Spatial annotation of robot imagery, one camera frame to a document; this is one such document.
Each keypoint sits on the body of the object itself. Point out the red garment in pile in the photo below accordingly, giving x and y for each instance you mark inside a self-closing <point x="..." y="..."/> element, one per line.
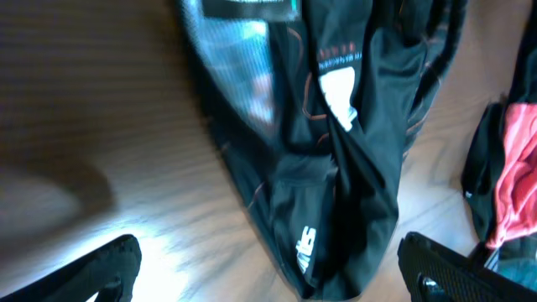
<point x="515" y="192"/>

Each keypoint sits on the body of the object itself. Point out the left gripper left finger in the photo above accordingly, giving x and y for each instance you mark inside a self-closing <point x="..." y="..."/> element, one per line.
<point x="107" y="273"/>

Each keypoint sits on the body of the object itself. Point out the black printed cycling jersey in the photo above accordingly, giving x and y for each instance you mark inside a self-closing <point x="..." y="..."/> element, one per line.
<point x="314" y="105"/>

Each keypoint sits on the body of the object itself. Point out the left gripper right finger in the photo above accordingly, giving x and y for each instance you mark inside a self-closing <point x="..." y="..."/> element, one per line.
<point x="433" y="272"/>

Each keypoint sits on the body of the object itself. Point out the black garment in pile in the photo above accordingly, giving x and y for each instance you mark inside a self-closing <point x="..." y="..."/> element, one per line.
<point x="485" y="158"/>

